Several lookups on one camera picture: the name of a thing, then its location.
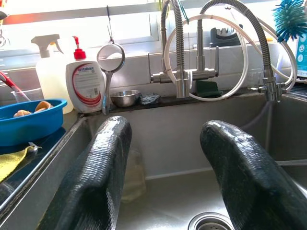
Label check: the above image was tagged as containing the yellow dish cloth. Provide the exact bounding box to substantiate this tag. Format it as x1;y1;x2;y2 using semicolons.
0;145;43;183

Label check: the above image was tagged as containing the dark scouring pad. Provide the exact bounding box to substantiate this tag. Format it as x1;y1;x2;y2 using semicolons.
140;92;162;106

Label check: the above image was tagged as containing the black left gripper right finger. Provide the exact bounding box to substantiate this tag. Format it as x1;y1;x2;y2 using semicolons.
200;119;307;230

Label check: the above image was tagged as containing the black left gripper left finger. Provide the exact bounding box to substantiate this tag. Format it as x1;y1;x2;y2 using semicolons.
38;115;133;230

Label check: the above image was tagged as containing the teal bottle brush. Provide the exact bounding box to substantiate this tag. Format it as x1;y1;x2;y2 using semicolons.
272;0;307;44

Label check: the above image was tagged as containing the flexible steel hose tap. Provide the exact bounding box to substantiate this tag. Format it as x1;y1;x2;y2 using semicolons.
200;0;286;103

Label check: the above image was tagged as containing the red-handled utensil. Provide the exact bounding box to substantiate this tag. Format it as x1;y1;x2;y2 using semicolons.
0;70;31;102

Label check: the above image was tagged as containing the clear drinking glass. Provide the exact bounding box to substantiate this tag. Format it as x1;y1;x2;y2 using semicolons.
247;68;263;88

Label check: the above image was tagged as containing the white looped hose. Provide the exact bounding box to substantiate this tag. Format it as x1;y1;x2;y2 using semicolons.
164;13;299;101

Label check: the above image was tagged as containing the white soap bottle red pump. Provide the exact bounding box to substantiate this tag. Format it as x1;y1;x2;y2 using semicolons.
65;35;107;114

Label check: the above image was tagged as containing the steel mesh strainer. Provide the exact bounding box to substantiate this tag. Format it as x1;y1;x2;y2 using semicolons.
96;5;126;115

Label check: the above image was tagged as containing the white appliance with blue label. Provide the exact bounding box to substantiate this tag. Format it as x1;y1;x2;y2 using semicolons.
295;33;307;80

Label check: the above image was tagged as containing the green sponge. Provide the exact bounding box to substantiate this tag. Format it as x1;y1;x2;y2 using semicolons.
195;80;224;98

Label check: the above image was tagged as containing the white spray bottle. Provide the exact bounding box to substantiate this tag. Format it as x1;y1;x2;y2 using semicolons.
31;34;74;115

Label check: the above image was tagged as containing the pull-down steel faucet hose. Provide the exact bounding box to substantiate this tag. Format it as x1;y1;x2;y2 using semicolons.
160;0;193;99

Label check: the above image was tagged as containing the steel sink drain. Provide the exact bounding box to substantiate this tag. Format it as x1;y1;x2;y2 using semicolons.
188;211;235;230

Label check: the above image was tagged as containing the blue plastic basin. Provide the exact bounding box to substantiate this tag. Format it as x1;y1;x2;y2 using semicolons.
0;98;68;147

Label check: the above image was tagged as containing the steel faucet body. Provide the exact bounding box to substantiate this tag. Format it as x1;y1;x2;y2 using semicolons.
147;18;220;85

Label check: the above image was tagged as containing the clear measuring cup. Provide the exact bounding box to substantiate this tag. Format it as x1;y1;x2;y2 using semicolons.
10;87;44;103

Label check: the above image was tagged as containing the stainless steel sink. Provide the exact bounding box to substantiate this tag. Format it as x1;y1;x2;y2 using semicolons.
0;92;307;230

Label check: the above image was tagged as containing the black knife sharpener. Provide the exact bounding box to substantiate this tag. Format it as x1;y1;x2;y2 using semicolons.
210;26;242;48

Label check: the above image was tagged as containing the small steel bowl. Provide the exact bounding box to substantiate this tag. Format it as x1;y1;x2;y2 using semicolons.
110;90;141;108

